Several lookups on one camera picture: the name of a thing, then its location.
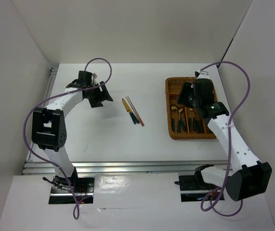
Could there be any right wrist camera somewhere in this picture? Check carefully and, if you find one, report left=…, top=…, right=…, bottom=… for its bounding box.
left=194, top=70, right=210, bottom=79

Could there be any woven wicker cutlery basket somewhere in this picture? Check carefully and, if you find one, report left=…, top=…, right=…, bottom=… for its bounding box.
left=165, top=77, right=216, bottom=140

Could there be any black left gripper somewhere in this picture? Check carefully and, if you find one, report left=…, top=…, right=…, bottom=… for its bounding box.
left=86, top=81, right=113, bottom=108

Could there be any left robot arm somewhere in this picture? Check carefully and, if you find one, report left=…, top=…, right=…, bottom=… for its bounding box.
left=32, top=71, right=113, bottom=192

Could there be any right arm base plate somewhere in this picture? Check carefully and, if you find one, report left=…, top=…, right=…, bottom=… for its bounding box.
left=174, top=175, right=217, bottom=202

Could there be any aluminium frame rail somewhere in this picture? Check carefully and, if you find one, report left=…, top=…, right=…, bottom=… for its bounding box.
left=22, top=64, right=249, bottom=174

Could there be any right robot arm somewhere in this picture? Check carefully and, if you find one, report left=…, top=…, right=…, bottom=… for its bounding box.
left=177, top=78, right=272, bottom=201

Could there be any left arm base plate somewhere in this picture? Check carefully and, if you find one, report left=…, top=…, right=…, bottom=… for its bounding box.
left=42, top=175, right=96, bottom=205

